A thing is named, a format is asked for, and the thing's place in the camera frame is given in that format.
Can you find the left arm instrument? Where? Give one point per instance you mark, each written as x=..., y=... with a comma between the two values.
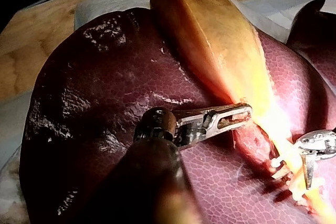
x=160, y=125

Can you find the white clip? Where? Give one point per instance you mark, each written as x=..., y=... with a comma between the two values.
x=298, y=195
x=281, y=169

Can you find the gallbladder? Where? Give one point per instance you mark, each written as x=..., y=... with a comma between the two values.
x=210, y=37

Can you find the right arm instrument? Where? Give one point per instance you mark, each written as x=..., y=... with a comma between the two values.
x=315, y=142

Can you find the light wooden board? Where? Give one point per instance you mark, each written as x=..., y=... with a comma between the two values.
x=31, y=37

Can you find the thin tube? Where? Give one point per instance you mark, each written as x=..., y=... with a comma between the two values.
x=316, y=204

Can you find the right arm instrument jaw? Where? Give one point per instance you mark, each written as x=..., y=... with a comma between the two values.
x=309, y=169

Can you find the left arm instrument jaw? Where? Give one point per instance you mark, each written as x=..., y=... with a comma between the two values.
x=214, y=129
x=228, y=106

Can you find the dark left arm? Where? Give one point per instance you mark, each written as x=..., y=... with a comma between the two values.
x=141, y=182

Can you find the dark red liver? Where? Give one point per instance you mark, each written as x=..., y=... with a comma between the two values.
x=105, y=82

